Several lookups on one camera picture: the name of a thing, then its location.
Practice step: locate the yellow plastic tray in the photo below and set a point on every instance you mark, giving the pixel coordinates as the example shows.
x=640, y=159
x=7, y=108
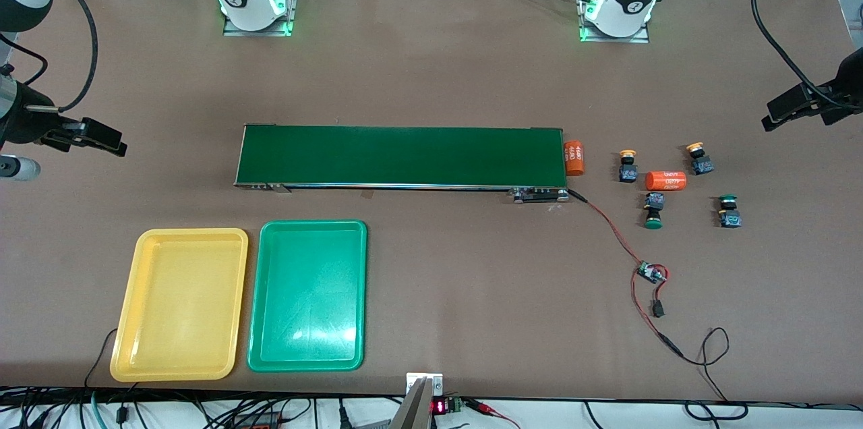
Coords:
x=179, y=301

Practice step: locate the green plastic tray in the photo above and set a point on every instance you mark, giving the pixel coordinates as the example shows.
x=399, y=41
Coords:
x=307, y=294

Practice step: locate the green push button switch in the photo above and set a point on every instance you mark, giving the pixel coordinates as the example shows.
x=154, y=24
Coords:
x=729, y=213
x=653, y=208

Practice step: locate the red LED display module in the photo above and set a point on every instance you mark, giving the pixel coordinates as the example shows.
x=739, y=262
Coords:
x=441, y=407

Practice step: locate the yellow push button switch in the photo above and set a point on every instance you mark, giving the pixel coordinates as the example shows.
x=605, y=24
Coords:
x=628, y=169
x=700, y=160

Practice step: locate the green conveyor belt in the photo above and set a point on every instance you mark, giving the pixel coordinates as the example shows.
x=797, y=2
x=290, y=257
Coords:
x=404, y=156

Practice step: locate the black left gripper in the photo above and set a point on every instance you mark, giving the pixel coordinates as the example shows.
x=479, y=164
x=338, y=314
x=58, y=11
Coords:
x=851, y=81

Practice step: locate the small metal bracket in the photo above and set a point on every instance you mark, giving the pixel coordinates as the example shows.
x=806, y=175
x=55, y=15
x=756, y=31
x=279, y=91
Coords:
x=423, y=380

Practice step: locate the small green circuit board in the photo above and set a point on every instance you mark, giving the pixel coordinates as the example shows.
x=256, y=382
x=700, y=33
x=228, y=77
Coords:
x=650, y=272

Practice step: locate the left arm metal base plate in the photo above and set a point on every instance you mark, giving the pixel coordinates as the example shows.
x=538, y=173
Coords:
x=613, y=39

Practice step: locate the orange cylinder with white print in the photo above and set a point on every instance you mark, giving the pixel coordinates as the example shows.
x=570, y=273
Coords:
x=666, y=181
x=574, y=158

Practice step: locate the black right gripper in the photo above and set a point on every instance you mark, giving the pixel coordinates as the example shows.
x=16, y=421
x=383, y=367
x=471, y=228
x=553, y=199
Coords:
x=27, y=122

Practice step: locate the small black plug connector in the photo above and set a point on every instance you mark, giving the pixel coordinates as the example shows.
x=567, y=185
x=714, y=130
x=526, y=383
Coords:
x=657, y=309

